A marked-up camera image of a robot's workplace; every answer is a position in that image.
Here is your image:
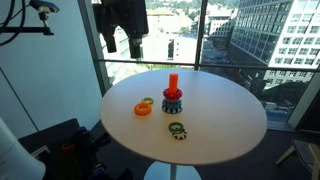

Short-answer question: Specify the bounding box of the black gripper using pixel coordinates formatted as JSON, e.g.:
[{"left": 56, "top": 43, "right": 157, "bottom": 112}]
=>
[{"left": 99, "top": 0, "right": 150, "bottom": 60}]

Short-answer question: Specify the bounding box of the red toothed ring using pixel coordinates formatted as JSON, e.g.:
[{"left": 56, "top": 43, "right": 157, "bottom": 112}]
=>
[{"left": 162, "top": 87, "right": 184, "bottom": 104}]

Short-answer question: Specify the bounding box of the dark pile of bags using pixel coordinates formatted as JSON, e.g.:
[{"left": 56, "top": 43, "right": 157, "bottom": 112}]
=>
[{"left": 18, "top": 117, "right": 134, "bottom": 180}]

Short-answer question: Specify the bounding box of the white cylindrical housing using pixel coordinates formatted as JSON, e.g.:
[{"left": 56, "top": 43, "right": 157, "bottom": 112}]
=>
[{"left": 0, "top": 116, "right": 47, "bottom": 180}]

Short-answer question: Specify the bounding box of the small yellow-green ring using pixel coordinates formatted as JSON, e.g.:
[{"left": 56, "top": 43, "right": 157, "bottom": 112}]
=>
[{"left": 141, "top": 96, "right": 155, "bottom": 105}]

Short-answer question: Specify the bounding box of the orange ring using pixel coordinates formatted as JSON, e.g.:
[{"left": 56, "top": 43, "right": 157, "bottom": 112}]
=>
[{"left": 133, "top": 102, "right": 153, "bottom": 117}]

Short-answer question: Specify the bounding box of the blue ring with striped rim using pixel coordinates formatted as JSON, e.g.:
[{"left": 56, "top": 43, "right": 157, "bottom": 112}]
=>
[{"left": 161, "top": 98, "right": 184, "bottom": 115}]

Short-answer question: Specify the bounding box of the exterior camera on mount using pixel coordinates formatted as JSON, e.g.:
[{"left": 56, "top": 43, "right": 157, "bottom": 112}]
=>
[{"left": 28, "top": 0, "right": 61, "bottom": 15}]

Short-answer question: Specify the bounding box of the green ring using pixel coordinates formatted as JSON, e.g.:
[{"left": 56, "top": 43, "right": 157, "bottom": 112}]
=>
[{"left": 167, "top": 121, "right": 185, "bottom": 134}]

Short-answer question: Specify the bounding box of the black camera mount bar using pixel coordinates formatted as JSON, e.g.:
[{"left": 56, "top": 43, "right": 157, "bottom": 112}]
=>
[{"left": 0, "top": 12, "right": 55, "bottom": 37}]

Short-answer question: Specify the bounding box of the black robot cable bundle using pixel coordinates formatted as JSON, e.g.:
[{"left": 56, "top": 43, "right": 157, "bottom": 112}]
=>
[{"left": 0, "top": 0, "right": 28, "bottom": 47}]

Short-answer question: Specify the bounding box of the black and white striped ring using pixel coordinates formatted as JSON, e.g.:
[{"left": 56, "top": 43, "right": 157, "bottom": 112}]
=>
[{"left": 171, "top": 129, "right": 189, "bottom": 141}]

